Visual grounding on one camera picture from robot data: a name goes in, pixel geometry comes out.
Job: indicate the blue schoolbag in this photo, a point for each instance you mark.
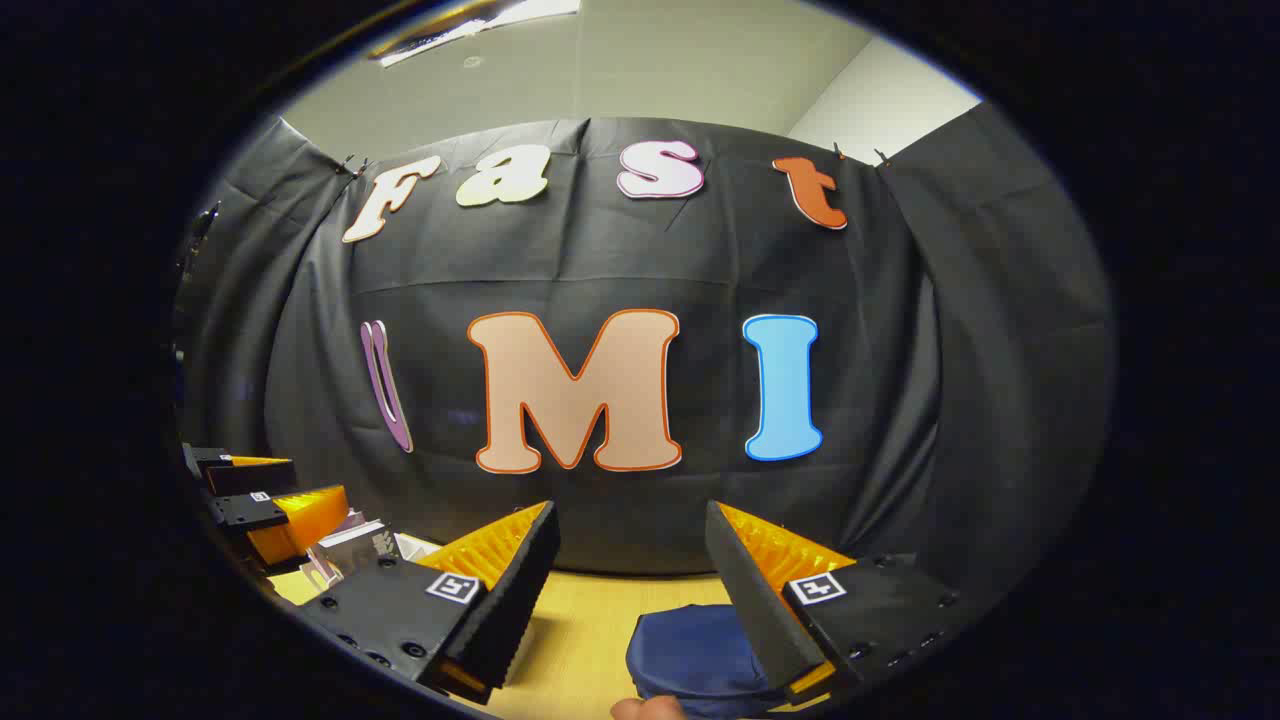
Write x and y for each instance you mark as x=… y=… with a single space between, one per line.
x=690 y=650

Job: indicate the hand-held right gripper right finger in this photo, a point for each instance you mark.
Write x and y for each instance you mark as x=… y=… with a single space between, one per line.
x=750 y=600

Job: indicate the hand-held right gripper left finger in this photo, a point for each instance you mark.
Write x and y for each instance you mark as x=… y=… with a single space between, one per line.
x=520 y=590

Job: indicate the dark book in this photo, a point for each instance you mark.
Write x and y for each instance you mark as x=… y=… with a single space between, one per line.
x=350 y=538

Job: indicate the pink book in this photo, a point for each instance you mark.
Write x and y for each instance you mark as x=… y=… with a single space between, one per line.
x=355 y=516

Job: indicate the white bookshelf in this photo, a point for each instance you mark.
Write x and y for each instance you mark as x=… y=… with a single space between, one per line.
x=415 y=548

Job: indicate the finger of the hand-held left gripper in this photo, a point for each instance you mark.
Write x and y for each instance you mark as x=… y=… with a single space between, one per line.
x=300 y=520
x=245 y=475

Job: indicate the black backdrop cloth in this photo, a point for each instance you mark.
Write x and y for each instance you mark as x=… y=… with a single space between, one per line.
x=900 y=400

